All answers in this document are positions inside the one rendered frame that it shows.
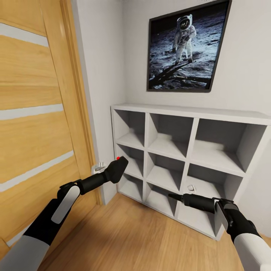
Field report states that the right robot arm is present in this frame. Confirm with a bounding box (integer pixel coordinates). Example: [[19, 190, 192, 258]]
[[168, 184, 271, 271]]

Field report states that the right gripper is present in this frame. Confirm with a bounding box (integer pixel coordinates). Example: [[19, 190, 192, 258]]
[[168, 193, 204, 211]]

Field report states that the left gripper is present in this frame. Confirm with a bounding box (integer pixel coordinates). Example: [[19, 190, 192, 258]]
[[88, 171, 116, 190]]

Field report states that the digital camera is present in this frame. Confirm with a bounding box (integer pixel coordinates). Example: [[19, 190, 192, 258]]
[[105, 156, 129, 184]]

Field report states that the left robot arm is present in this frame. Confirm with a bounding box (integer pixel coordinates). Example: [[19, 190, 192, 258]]
[[0, 162, 116, 271]]

